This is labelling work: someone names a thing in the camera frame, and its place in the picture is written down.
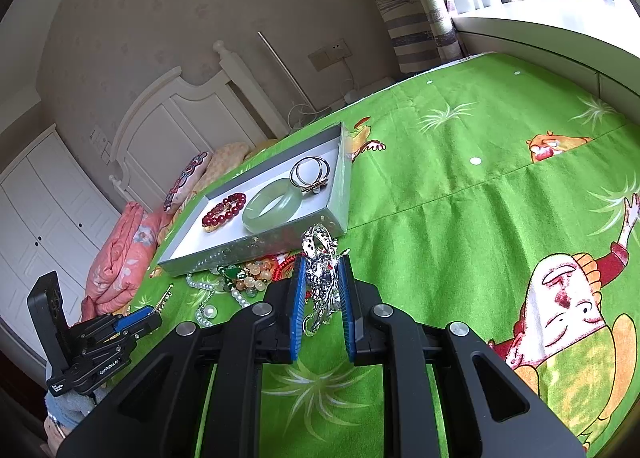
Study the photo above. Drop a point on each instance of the white window sill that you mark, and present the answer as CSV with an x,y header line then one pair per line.
x,y
550,38

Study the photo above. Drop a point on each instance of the yellow checked pillow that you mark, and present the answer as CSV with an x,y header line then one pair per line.
x,y
225,158

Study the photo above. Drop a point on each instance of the grey jewelry box tray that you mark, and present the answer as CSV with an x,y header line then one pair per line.
x,y
280,163

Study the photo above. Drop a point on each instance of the wall switch panel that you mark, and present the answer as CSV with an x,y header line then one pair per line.
x,y
105,152

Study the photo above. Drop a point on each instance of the gold pin brooch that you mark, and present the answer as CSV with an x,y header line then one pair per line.
x,y
164,299

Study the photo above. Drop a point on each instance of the green gold pendant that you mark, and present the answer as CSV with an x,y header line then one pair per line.
x,y
230,272

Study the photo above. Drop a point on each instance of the beige wall switch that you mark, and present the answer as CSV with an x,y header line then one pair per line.
x,y
319,59

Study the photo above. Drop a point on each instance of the white wooden headboard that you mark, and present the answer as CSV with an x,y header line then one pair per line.
x,y
165,138

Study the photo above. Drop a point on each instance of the pale green jade bangle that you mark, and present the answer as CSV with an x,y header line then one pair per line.
x,y
260,225

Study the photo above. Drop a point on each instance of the green cartoon printed sheet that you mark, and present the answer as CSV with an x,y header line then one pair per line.
x,y
450,213

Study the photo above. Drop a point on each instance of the boat printed curtain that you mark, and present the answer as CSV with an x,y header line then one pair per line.
x,y
400,13

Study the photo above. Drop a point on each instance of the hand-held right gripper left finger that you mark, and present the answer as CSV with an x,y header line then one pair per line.
x,y
297,310

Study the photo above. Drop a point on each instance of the silver pole lamp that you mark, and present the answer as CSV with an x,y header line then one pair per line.
x,y
285,71

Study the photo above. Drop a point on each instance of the beige wall socket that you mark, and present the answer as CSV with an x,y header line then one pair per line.
x,y
340,51

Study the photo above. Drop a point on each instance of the pink floral quilt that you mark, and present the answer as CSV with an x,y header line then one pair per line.
x,y
120,263

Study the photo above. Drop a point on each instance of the white wardrobe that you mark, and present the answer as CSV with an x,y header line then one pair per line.
x,y
40,218

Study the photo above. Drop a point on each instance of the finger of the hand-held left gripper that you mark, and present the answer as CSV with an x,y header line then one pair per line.
x,y
136,316
142,328

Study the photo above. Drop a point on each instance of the floral patterned pillow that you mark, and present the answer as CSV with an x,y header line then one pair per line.
x,y
185,178

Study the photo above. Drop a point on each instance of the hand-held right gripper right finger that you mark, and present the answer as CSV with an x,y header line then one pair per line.
x,y
347,310

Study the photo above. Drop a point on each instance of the silver ornate brooch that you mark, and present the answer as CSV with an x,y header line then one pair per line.
x,y
320,273

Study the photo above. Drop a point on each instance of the white wall notice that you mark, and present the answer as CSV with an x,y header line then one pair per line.
x,y
94,135

